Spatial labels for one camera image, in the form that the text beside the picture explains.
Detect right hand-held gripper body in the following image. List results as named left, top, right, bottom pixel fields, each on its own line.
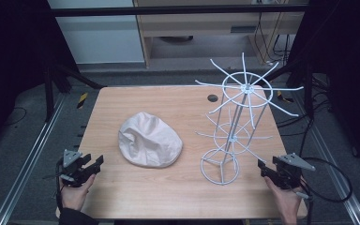
left=271, top=152, right=316, bottom=190

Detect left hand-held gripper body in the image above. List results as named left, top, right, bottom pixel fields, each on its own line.
left=57, top=149, right=96, bottom=188

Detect beige cap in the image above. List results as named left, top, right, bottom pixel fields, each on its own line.
left=117, top=111, right=184, bottom=169

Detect white wire hat rack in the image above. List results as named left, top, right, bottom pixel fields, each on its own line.
left=194, top=52, right=305, bottom=186

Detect person's left hand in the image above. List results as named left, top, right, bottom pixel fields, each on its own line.
left=59, top=173, right=97, bottom=212

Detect person's right hand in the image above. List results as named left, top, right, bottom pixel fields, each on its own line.
left=263, top=176, right=305, bottom=218

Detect yellow black striped tape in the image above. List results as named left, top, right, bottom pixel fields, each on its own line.
left=76, top=91, right=89, bottom=110
left=276, top=90, right=294, bottom=104

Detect black metal stand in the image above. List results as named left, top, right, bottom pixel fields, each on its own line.
left=41, top=59, right=108, bottom=124
left=262, top=57, right=316, bottom=120

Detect black curtain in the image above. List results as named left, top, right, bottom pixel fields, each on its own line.
left=0, top=0, right=80, bottom=154
left=287, top=0, right=360, bottom=176

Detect white cabinet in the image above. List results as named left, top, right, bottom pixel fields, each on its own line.
left=47, top=0, right=146, bottom=66

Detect light wooden desk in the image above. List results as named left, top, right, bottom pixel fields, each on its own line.
left=132, top=0, right=311, bottom=68

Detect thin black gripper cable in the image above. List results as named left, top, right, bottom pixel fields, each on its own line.
left=53, top=160, right=64, bottom=214

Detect aluminium floor rail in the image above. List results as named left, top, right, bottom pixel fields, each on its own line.
left=292, top=92, right=360, bottom=225
left=0, top=93, right=68, bottom=225

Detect black floor cables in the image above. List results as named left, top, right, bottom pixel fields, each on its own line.
left=275, top=74, right=338, bottom=158

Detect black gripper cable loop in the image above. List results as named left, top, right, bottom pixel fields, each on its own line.
left=296, top=157, right=354, bottom=225

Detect black hanging cables bundle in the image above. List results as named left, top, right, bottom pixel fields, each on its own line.
left=253, top=11, right=293, bottom=66

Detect black horizontal frame bar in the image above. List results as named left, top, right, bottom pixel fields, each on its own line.
left=48, top=5, right=309, bottom=17

